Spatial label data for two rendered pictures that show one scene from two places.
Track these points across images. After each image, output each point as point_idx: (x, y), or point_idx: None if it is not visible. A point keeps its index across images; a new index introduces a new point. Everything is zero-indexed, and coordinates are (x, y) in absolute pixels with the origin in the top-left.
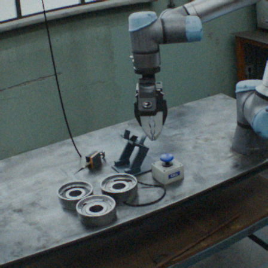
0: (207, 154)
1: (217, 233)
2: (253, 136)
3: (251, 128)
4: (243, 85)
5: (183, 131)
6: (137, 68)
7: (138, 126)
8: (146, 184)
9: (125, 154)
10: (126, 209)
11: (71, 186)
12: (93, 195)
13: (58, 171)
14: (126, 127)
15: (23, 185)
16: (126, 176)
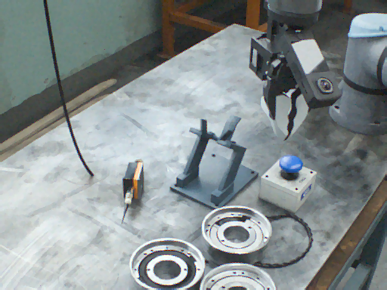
0: (308, 139)
1: (328, 262)
2: (381, 106)
3: (379, 93)
4: (376, 26)
5: (234, 98)
6: (286, 13)
7: (149, 97)
8: (267, 217)
9: (194, 162)
10: (271, 277)
11: (145, 254)
12: (216, 269)
13: (72, 217)
14: (128, 100)
15: (19, 269)
16: (234, 211)
